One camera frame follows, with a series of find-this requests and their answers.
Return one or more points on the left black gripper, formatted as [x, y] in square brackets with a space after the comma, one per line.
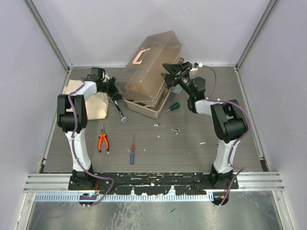
[113, 94]

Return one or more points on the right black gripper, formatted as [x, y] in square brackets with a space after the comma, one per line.
[175, 68]

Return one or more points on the brown translucent toolbox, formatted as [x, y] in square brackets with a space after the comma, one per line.
[141, 83]

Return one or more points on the green handled screwdriver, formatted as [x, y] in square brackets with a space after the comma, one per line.
[173, 107]

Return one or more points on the orange handled pliers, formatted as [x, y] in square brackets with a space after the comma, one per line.
[103, 138]

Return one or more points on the blue handled screwdriver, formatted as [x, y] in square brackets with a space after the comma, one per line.
[132, 151]

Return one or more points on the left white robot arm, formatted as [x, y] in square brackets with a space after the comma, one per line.
[72, 119]

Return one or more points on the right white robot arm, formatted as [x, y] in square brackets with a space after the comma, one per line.
[230, 120]

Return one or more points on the beige cloth bag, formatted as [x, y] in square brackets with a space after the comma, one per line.
[96, 105]

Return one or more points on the large silver wrench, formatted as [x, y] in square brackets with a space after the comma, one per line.
[123, 118]

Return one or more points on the small silver wrench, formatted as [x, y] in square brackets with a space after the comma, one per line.
[176, 131]

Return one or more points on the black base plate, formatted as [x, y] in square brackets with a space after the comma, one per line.
[124, 183]

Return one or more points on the slotted cable duct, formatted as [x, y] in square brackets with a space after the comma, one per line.
[72, 197]

